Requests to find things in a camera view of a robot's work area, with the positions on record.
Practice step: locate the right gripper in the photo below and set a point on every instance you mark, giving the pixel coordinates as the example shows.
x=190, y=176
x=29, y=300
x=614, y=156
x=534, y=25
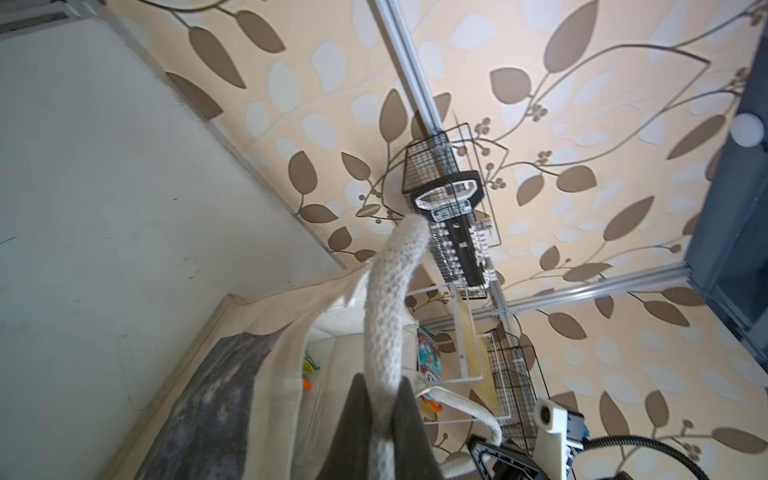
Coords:
x=499, y=463

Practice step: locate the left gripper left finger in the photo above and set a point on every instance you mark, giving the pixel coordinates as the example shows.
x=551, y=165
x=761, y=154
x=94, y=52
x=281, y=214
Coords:
x=348, y=456

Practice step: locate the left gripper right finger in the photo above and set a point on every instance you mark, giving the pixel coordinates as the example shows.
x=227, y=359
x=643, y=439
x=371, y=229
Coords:
x=413, y=455

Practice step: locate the cream canvas grocery bag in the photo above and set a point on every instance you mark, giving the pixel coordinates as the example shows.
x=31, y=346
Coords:
x=238, y=409

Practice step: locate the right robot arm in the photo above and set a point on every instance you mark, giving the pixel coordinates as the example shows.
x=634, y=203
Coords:
x=645, y=458

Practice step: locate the Fox's candy bag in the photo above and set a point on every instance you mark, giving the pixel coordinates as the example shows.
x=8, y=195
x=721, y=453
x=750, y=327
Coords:
x=429, y=363

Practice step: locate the white wooden two-tier shelf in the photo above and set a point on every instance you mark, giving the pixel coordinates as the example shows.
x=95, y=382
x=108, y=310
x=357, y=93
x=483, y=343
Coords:
x=465, y=366

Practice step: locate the black socket tool set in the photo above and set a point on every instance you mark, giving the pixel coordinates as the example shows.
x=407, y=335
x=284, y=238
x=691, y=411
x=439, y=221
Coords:
x=448, y=203

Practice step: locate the black wire basket right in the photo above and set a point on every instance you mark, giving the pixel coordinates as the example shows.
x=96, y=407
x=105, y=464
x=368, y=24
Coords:
x=518, y=382

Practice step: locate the black wire basket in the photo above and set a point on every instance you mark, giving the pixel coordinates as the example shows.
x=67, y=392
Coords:
x=518, y=382
x=451, y=151

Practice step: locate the black wire basket centre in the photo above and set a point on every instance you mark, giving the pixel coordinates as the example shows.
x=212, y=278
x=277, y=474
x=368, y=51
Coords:
x=451, y=151

